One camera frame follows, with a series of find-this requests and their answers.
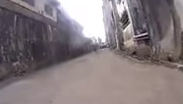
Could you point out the brown dirt road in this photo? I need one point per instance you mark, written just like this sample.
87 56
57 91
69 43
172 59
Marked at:
96 84

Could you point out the tree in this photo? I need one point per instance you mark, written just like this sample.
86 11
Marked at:
116 8

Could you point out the dark weathered long building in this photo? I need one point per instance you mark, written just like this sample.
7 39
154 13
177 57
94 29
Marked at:
23 36

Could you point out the stone kerb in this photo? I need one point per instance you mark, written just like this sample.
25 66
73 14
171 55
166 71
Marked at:
168 63

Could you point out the grey building with tree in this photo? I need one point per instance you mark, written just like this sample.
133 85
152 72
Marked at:
162 15

